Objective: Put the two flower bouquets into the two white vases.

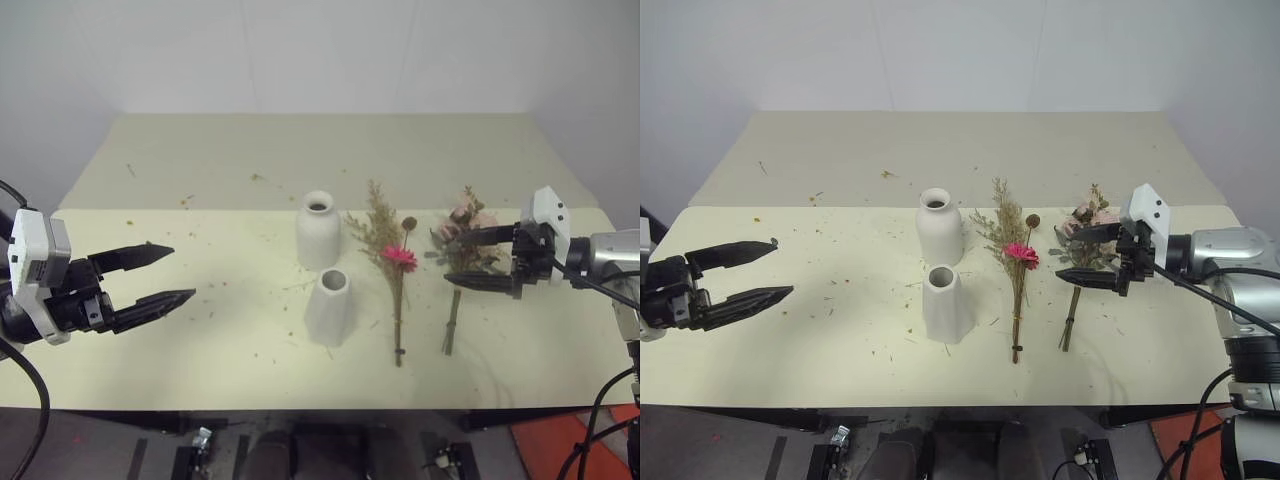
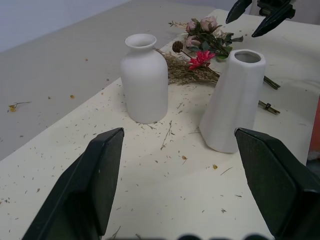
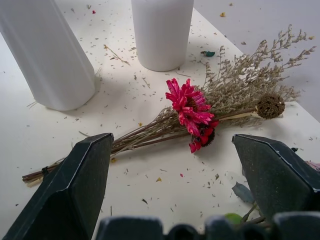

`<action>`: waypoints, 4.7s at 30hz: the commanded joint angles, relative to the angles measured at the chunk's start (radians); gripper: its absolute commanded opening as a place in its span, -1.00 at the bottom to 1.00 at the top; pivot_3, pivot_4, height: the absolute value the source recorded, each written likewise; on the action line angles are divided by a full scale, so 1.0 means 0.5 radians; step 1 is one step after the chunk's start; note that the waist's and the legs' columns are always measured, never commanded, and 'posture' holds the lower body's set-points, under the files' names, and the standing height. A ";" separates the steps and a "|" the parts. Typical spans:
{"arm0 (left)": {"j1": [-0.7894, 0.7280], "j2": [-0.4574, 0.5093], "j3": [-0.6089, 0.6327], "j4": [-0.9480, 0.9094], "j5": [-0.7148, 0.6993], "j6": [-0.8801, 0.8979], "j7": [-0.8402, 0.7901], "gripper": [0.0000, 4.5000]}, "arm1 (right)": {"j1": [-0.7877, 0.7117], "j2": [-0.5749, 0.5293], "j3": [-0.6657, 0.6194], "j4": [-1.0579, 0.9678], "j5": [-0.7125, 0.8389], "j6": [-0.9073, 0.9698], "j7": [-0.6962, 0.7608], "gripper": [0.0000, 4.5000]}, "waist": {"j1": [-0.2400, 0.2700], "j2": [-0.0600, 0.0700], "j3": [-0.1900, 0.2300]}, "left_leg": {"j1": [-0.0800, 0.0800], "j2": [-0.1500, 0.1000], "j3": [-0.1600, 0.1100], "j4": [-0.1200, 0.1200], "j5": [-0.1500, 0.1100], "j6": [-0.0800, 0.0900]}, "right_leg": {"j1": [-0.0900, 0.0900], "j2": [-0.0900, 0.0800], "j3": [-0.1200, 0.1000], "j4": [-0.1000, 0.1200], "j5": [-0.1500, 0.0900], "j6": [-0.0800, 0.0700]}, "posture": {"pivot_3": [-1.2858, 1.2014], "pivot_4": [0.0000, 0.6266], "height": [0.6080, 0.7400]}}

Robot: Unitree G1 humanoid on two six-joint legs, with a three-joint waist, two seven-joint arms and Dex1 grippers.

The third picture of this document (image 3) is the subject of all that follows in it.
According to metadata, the tall fluted white vase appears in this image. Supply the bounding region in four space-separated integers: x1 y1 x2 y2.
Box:
0 0 96 112

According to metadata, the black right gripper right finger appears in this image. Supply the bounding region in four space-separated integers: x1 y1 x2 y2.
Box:
231 133 320 223

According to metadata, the green leaf stem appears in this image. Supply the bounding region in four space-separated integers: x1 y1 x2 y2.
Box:
223 181 270 225

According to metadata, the smooth round white vase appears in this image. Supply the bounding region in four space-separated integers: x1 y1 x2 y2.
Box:
130 0 195 72

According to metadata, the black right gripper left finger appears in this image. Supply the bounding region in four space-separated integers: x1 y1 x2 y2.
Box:
2 132 115 240

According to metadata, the dried flower bouquet with red blooms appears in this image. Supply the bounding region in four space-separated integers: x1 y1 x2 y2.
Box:
21 24 317 185

